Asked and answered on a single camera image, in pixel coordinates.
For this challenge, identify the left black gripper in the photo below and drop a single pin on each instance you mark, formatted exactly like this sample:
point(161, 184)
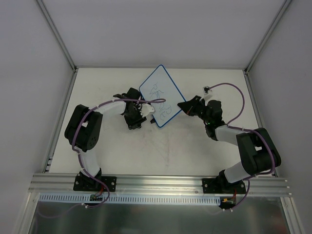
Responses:
point(136, 116)

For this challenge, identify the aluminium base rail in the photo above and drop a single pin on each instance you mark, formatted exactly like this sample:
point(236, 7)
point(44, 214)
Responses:
point(159, 185)

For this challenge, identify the right aluminium frame post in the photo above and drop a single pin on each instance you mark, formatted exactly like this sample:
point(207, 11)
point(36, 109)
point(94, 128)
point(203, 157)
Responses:
point(278, 17)

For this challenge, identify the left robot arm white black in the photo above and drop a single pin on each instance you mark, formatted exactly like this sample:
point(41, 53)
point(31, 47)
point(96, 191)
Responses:
point(83, 129)

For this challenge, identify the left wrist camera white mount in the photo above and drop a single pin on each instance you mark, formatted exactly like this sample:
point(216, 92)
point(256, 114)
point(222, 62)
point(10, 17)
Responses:
point(146, 109)

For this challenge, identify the aluminium frame post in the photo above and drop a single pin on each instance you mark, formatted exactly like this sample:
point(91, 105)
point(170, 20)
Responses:
point(278, 17)
point(47, 16)

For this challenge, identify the white slotted cable duct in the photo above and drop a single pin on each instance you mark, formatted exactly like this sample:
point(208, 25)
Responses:
point(131, 199)

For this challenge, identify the left aluminium frame post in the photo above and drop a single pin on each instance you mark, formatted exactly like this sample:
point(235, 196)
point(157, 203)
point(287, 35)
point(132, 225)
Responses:
point(47, 16)

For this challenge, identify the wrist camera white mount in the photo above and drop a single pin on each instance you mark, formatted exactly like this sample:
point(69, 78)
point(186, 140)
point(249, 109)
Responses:
point(146, 109)
point(207, 93)

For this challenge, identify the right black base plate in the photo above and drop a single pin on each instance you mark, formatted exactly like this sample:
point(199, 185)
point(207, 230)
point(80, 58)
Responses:
point(213, 186)

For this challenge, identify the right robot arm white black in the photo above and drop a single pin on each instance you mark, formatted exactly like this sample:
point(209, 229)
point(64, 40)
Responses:
point(258, 154)

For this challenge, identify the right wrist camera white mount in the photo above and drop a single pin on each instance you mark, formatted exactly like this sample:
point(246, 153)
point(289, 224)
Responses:
point(207, 93)

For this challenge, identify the blue framed whiteboard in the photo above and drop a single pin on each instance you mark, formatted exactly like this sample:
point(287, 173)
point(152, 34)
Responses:
point(159, 84)

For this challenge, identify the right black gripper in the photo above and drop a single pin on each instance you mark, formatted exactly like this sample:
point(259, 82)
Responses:
point(196, 106)

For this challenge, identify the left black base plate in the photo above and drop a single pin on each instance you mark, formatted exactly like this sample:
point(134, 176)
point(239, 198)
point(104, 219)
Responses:
point(86, 184)

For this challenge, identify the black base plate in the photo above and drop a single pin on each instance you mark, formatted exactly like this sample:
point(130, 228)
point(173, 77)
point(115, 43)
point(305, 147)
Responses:
point(86, 184)
point(213, 186)

